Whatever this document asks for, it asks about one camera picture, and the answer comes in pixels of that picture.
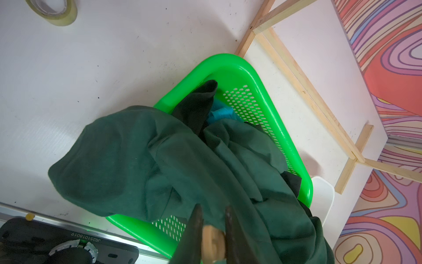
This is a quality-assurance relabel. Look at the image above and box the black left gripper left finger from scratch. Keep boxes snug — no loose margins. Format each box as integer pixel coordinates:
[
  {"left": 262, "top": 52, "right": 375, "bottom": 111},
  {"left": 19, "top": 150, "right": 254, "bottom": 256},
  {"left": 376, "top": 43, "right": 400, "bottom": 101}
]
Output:
[{"left": 169, "top": 204, "right": 203, "bottom": 264}]

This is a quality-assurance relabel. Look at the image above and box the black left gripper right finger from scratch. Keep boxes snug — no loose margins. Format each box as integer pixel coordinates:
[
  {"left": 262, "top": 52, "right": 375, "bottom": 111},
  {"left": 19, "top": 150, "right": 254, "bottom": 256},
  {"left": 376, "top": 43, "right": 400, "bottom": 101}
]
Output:
[{"left": 225, "top": 206, "right": 259, "bottom": 264}]

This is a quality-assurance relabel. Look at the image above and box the wooden clothespin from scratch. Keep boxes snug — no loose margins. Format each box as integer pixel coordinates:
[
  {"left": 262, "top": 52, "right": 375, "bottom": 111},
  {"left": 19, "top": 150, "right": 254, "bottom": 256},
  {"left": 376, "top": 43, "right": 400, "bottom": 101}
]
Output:
[{"left": 201, "top": 225, "right": 226, "bottom": 264}]

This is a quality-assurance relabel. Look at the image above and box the dark green t-shirt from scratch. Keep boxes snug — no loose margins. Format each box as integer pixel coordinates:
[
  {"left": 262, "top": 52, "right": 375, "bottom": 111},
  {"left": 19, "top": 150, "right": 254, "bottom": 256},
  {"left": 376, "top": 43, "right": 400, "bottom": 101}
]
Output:
[{"left": 48, "top": 106, "right": 335, "bottom": 264}]

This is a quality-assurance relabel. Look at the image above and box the teal t-shirt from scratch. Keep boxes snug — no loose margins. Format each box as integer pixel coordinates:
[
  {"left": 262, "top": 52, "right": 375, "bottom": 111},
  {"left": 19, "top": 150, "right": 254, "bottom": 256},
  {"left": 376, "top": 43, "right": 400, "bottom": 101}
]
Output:
[{"left": 206, "top": 99, "right": 243, "bottom": 124}]

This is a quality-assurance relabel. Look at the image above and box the black t-shirt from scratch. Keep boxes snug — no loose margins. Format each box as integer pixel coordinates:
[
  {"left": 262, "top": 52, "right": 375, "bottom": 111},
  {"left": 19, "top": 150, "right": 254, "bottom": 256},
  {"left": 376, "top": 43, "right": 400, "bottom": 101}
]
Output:
[{"left": 170, "top": 79, "right": 303, "bottom": 199}]

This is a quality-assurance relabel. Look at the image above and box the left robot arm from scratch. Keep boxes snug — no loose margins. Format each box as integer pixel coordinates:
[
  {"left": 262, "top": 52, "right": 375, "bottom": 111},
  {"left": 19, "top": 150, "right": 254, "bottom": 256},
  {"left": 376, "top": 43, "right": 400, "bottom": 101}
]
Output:
[{"left": 1, "top": 205, "right": 259, "bottom": 264}]

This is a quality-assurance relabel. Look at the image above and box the white plastic tray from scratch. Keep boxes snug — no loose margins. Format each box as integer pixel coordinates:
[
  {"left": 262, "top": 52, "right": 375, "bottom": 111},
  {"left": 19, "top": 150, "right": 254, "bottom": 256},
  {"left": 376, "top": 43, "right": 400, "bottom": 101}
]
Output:
[{"left": 310, "top": 176, "right": 335, "bottom": 225}]

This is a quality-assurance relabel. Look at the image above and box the green plastic basket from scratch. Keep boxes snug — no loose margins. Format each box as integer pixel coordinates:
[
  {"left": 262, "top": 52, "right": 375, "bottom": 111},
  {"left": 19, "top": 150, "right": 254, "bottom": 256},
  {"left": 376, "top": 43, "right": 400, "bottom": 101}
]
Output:
[{"left": 107, "top": 54, "right": 313, "bottom": 258}]

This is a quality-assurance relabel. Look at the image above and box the wooden clothes rack frame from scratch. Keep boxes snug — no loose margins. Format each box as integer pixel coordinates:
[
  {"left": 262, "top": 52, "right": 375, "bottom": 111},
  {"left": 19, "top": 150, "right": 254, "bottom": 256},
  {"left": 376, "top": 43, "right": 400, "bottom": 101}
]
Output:
[{"left": 235, "top": 1, "right": 422, "bottom": 194}]

